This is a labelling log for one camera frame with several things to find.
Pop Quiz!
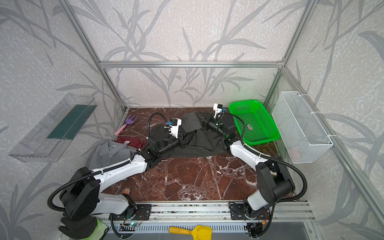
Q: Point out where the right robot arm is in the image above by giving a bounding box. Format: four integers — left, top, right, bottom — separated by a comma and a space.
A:
202, 114, 300, 220

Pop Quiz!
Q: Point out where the purple pink toy rake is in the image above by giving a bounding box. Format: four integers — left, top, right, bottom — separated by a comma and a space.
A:
115, 115, 139, 137

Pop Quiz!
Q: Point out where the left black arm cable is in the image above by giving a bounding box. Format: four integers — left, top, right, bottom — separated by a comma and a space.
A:
47, 112, 169, 212

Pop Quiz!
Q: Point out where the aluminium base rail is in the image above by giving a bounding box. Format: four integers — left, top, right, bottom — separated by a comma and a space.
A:
89, 200, 316, 224

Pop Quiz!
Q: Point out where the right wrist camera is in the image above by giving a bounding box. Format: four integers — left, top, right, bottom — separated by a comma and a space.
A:
213, 104, 226, 120

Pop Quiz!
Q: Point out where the green plastic basket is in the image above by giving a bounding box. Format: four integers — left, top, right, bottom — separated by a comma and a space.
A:
229, 100, 281, 146

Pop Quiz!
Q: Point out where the maroon folded shirt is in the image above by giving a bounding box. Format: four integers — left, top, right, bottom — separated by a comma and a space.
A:
116, 136, 147, 149

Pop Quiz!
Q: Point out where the white wire mesh basket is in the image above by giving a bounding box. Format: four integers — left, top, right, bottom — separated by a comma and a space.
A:
272, 91, 334, 164

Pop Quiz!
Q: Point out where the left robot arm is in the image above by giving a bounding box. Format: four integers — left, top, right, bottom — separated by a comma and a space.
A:
48, 134, 191, 222

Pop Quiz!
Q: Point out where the small round orange lid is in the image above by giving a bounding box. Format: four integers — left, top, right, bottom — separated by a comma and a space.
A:
122, 187, 132, 196

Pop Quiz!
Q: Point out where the black green work glove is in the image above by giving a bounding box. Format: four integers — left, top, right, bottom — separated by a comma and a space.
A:
59, 216, 109, 240

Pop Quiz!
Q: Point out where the yellow toy shovel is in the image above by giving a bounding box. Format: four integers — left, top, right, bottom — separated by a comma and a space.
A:
169, 225, 213, 240

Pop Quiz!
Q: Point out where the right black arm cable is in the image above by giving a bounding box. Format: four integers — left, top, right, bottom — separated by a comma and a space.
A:
223, 112, 308, 202

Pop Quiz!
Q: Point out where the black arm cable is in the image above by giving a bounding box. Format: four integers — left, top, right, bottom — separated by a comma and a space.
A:
223, 112, 308, 202
47, 112, 169, 212

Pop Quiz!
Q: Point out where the light grey folded shirt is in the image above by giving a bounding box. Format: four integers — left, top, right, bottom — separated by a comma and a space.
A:
86, 141, 137, 170

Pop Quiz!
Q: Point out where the clear plastic wall bin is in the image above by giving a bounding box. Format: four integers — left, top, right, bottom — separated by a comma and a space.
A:
9, 94, 97, 163

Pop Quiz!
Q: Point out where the dark grey striped shirt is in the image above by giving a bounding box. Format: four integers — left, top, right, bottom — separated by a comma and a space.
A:
148, 112, 237, 158

